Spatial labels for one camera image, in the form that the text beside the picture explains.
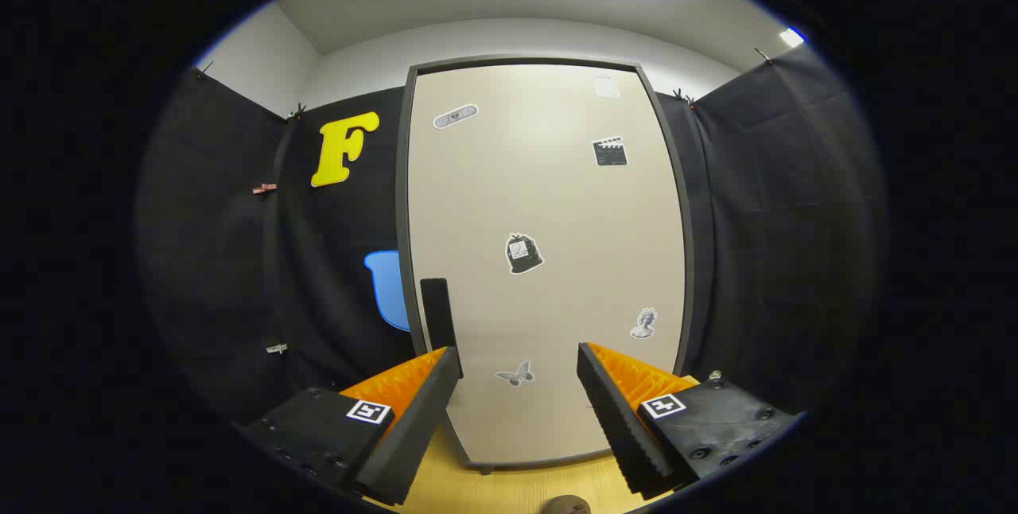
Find grey shoe cabinet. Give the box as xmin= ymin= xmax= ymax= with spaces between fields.
xmin=395 ymin=56 xmax=695 ymax=473

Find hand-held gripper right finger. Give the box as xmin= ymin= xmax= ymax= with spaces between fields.
xmin=577 ymin=341 xmax=800 ymax=497

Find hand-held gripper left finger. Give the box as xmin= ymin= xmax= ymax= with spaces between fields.
xmin=239 ymin=347 xmax=462 ymax=507

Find beige shoe cabinet door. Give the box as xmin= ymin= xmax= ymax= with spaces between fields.
xmin=407 ymin=64 xmax=686 ymax=467

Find black backdrop cloth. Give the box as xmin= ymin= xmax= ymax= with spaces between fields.
xmin=135 ymin=45 xmax=888 ymax=435

